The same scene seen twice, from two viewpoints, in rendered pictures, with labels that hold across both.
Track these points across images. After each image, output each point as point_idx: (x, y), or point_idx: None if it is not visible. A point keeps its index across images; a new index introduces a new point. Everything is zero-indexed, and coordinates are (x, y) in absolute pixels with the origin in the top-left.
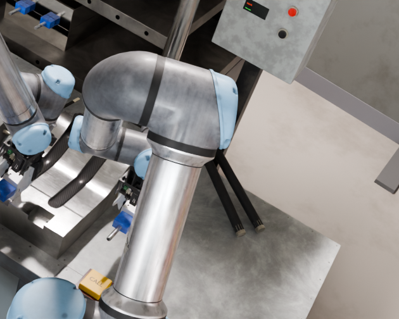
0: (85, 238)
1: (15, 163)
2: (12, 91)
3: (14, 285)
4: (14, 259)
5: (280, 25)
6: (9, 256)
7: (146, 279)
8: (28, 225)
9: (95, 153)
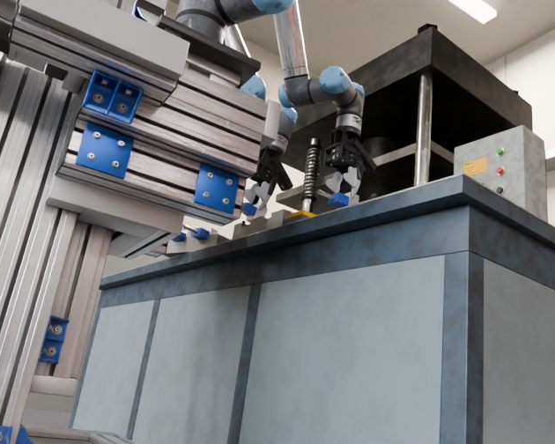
0: None
1: None
2: (240, 51)
3: (246, 299)
4: (243, 236)
5: (497, 187)
6: (240, 237)
7: None
8: (261, 226)
9: (294, 88)
